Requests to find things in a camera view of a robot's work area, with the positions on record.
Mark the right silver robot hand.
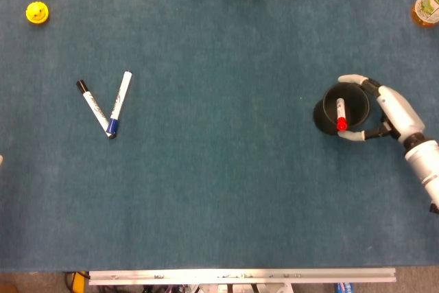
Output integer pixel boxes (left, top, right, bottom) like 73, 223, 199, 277
337, 73, 427, 143

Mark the yellow rubber duck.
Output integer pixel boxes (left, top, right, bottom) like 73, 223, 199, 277
25, 1, 50, 25

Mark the aluminium profile rail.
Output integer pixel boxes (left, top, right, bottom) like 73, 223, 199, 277
88, 268, 397, 286

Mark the amber tea bottle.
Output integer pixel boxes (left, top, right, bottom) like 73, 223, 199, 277
411, 0, 439, 29

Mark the yellow object below rail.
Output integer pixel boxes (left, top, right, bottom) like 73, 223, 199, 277
70, 271, 89, 293

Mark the black-capped whiteboard marker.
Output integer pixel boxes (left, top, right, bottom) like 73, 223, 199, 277
75, 80, 117, 139

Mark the red-capped whiteboard marker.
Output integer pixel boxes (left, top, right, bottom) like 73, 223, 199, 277
335, 97, 348, 132

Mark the blue felt table mat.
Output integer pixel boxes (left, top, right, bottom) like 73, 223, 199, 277
0, 0, 439, 273

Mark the blue-capped whiteboard marker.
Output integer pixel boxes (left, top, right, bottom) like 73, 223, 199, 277
105, 71, 133, 136

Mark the black mesh pen cup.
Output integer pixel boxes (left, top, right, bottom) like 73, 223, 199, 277
312, 82, 371, 136

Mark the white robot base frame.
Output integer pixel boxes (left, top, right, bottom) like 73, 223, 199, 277
142, 283, 292, 293

